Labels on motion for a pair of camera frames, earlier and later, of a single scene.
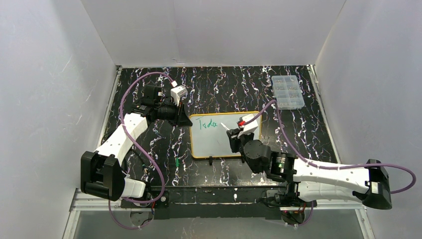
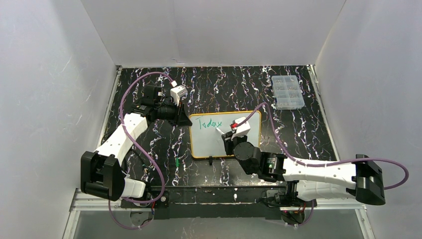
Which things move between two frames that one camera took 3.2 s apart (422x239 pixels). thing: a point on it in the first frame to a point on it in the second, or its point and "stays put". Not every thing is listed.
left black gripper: [179, 114] stays put
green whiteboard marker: [224, 126] to [220, 131]
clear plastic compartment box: [288, 92] stays put
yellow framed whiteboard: [208, 136] stays put
